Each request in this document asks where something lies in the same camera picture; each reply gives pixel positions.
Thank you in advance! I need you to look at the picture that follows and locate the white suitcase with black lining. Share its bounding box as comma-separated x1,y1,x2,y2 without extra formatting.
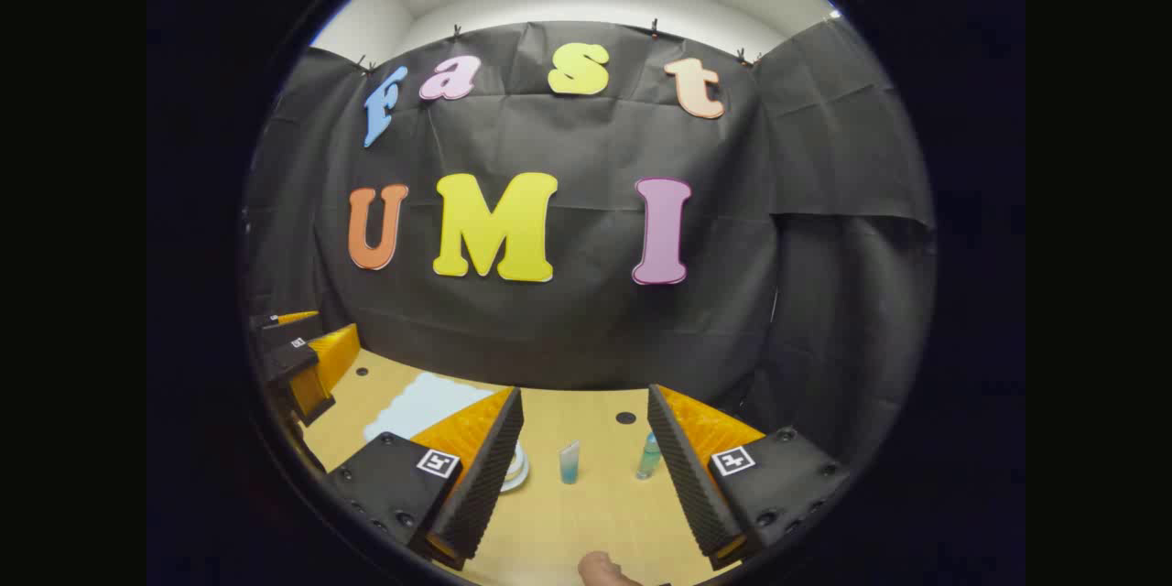
364,372,531,494

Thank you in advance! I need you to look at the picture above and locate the black backdrop cloth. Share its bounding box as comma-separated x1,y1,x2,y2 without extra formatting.
243,18,937,468

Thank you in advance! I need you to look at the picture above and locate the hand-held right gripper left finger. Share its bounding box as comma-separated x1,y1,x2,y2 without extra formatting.
327,386,526,571

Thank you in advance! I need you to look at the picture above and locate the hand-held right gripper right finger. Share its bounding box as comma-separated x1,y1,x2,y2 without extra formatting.
647,385,852,571

